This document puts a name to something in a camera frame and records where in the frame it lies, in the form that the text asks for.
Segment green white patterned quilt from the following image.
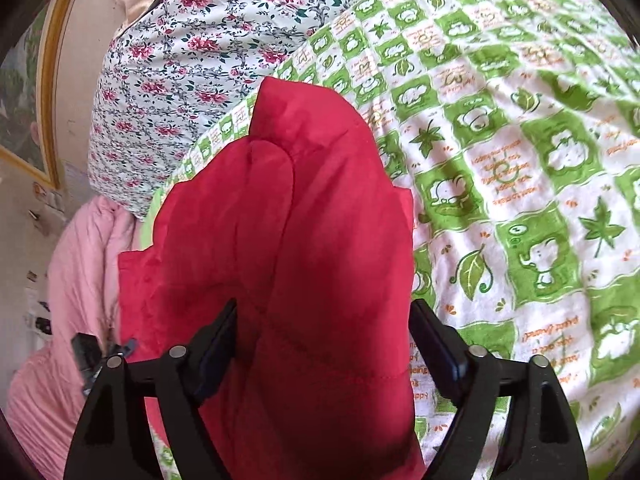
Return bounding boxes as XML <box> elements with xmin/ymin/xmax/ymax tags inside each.
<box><xmin>139</xmin><ymin>0</ymin><xmax>640</xmax><ymax>480</ymax></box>

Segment floral white pink bedsheet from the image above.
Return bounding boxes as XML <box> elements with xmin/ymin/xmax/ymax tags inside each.
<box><xmin>88</xmin><ymin>0</ymin><xmax>358</xmax><ymax>218</ymax></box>

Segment gold framed picture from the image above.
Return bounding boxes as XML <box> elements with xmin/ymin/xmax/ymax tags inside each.
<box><xmin>1</xmin><ymin>0</ymin><xmax>73</xmax><ymax>188</ymax></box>

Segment pink blanket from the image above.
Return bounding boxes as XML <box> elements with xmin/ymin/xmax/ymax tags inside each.
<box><xmin>4</xmin><ymin>196</ymin><xmax>136</xmax><ymax>479</ymax></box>

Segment red padded jacket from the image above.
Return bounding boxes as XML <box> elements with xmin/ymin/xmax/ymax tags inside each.
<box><xmin>118</xmin><ymin>78</ymin><xmax>424</xmax><ymax>479</ymax></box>

